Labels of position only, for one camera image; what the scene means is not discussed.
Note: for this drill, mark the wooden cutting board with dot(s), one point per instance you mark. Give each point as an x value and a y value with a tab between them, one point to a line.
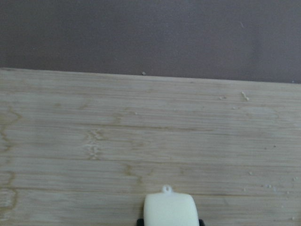
84	149

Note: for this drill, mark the white steamed bun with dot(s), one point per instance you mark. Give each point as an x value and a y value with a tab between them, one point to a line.
169	208

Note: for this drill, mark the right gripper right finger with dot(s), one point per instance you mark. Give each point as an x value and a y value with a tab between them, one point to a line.
201	222

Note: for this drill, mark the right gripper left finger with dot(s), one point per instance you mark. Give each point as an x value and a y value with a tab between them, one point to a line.
140	222

